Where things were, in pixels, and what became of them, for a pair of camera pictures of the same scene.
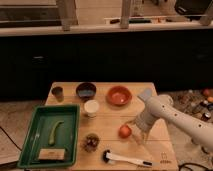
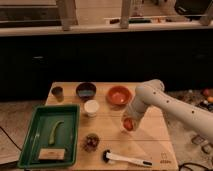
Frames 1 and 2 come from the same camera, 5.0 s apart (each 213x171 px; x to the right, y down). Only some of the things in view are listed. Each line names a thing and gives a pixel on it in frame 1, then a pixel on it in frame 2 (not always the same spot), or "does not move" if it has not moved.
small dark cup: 57,91 does not move
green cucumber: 51,139 does not move
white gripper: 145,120 to 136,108
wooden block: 51,154 does not move
